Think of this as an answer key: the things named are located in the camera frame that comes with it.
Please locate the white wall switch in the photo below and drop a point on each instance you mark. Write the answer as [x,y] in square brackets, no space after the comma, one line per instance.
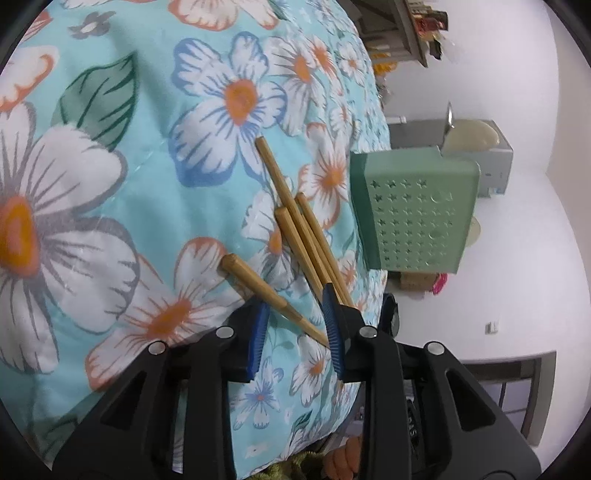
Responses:
[491,327]

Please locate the green perforated utensil holder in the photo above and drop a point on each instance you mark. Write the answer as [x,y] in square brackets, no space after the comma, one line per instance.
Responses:
[415,212]

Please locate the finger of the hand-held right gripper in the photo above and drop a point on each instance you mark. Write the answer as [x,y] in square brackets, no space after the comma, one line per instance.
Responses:
[388,316]

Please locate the grey desk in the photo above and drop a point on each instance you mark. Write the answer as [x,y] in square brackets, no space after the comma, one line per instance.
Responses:
[406,32]

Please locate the floral blue tablecloth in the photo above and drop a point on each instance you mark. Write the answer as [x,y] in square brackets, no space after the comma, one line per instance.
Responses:
[138,184]

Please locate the yellow plastic bag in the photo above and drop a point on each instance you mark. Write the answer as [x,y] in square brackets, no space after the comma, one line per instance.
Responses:
[385,68]

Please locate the grey refrigerator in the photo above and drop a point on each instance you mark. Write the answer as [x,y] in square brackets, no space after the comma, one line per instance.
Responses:
[501,166]

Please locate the beige plastic ladle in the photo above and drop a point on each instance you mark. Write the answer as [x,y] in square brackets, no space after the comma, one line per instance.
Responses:
[471,137]

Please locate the person's right hand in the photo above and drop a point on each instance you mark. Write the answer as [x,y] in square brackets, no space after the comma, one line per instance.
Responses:
[344,461]

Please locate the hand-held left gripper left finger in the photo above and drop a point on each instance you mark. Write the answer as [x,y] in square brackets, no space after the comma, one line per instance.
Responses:
[257,341]

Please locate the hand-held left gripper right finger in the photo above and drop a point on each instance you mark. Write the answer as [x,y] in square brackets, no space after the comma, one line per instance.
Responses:
[332,332]

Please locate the pile of desk clutter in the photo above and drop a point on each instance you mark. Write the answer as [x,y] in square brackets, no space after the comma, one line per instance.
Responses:
[434,27]

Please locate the pink plastic bag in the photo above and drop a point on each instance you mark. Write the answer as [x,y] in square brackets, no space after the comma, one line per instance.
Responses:
[439,284]

